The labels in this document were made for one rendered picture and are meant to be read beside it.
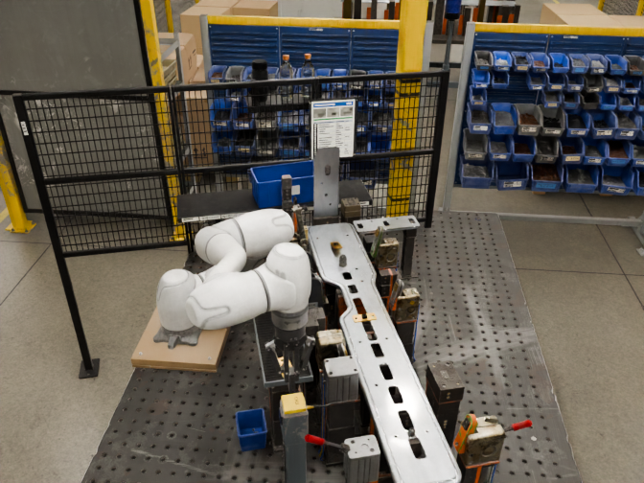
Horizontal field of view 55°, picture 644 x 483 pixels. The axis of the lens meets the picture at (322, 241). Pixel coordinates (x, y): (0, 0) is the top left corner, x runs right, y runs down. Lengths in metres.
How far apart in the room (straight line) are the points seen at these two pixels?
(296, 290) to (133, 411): 1.15
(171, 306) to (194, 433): 0.50
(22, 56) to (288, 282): 3.34
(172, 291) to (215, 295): 1.09
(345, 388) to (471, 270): 1.35
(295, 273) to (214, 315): 0.20
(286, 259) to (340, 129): 1.65
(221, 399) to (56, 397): 1.39
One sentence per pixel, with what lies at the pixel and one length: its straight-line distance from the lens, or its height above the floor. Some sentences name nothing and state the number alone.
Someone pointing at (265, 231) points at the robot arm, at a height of 1.40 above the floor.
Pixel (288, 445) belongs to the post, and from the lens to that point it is 1.80.
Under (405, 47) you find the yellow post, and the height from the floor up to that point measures 1.66.
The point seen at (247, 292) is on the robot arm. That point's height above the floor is 1.60.
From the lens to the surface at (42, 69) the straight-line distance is 4.44.
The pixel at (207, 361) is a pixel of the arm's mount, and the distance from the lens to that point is 2.48.
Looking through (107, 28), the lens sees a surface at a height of 1.48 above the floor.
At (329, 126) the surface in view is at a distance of 2.94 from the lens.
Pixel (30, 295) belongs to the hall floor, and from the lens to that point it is 4.36.
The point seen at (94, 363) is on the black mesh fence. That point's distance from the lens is 3.70.
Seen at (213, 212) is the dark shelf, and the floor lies 1.03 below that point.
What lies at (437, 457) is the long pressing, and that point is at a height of 1.00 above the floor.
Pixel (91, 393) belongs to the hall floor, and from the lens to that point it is 3.55.
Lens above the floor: 2.43
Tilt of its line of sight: 33 degrees down
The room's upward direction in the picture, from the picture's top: 1 degrees clockwise
